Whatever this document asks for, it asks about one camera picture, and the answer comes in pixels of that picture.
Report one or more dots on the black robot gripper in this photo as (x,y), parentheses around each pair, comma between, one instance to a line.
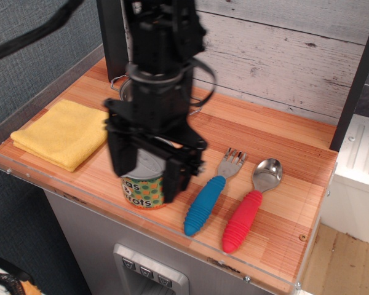
(156,120)

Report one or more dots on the peas and carrots toy can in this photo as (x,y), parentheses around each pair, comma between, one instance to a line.
(143,186)

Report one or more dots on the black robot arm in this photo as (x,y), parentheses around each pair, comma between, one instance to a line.
(166,37)

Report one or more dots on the small steel pot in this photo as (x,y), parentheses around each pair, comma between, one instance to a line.
(121,84)

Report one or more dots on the grey toy fridge cabinet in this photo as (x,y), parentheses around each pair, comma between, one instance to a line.
(92,228)

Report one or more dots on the folded yellow cloth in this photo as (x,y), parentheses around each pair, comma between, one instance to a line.
(66,135)

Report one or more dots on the silver dispenser button panel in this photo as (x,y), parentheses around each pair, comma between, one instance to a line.
(140,274)

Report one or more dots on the clear acrylic table guard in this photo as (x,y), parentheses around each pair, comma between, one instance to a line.
(286,223)

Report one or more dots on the white toy sink unit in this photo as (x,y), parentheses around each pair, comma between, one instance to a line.
(346,204)

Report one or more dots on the blue handled toy fork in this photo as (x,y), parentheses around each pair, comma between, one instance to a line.
(202,206)

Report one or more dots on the red handled toy spoon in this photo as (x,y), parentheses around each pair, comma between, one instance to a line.
(267,176)

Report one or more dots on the black left vertical post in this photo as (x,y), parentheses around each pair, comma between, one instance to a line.
(113,33)

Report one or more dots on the black vertical post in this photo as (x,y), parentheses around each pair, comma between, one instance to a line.
(113,33)
(352,100)

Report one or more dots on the black right vertical post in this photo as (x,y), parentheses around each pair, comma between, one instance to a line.
(352,100)

